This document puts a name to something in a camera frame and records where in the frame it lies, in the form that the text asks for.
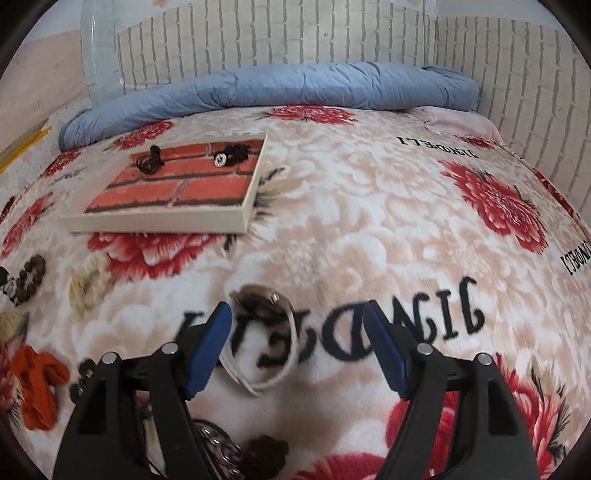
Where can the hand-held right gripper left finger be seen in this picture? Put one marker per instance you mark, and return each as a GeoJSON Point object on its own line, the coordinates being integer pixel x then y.
{"type": "Point", "coordinates": [210, 344]}

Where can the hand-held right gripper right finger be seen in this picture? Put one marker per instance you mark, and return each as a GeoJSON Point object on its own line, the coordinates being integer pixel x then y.
{"type": "Point", "coordinates": [387, 348]}

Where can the cream scrunchie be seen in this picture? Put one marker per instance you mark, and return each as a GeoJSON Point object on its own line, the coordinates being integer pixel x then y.
{"type": "Point", "coordinates": [87, 290]}

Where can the brick pattern jewelry tray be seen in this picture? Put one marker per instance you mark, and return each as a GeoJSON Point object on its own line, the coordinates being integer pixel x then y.
{"type": "Point", "coordinates": [180, 189]}

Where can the floral printed blanket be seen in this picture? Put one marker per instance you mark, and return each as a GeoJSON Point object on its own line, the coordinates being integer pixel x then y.
{"type": "Point", "coordinates": [369, 221]}

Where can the orange scrunchie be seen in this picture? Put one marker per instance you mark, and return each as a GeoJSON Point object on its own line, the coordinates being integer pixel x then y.
{"type": "Point", "coordinates": [41, 369]}

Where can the paper card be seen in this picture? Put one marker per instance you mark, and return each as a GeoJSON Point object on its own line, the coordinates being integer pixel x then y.
{"type": "Point", "coordinates": [11, 325]}

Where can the pink cloth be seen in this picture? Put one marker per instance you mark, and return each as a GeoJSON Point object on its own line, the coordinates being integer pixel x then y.
{"type": "Point", "coordinates": [461, 122]}

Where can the blue quilt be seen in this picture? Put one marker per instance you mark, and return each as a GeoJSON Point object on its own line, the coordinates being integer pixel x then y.
{"type": "Point", "coordinates": [258, 90]}

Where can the yellow strip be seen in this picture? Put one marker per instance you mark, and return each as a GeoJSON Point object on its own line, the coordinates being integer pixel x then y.
{"type": "Point", "coordinates": [23, 146]}

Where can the clear plastic sheet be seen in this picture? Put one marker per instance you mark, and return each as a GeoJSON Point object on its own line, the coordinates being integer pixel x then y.
{"type": "Point", "coordinates": [99, 55]}

